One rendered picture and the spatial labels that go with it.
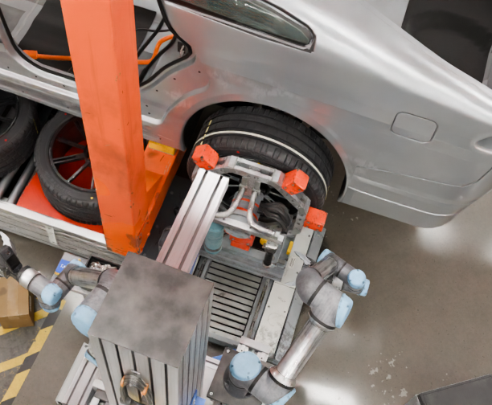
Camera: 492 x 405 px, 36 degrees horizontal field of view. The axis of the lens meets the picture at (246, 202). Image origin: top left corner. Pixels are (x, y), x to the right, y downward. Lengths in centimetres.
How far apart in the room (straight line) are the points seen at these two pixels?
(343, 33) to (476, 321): 211
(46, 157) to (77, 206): 32
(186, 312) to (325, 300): 94
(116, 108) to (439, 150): 131
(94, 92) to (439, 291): 251
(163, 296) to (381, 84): 134
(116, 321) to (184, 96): 159
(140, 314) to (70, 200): 198
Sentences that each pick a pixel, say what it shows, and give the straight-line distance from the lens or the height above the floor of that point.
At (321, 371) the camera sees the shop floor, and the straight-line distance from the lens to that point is 411.
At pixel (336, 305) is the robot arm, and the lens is 281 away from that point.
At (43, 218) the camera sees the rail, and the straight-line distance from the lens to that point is 399.
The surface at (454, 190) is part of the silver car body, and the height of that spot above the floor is 113.
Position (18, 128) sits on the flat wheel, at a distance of 416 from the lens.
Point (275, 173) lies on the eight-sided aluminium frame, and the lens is 324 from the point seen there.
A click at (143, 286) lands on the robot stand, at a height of 203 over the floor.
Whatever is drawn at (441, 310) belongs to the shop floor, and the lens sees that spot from 439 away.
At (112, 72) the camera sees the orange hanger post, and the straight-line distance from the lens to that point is 247.
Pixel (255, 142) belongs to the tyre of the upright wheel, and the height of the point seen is 118.
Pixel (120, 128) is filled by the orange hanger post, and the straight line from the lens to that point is 272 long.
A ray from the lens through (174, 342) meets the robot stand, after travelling 195.
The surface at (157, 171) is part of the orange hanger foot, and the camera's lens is 373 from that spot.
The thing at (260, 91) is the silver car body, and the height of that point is 140.
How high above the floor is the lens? 388
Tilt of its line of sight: 61 degrees down
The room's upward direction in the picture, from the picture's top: 9 degrees clockwise
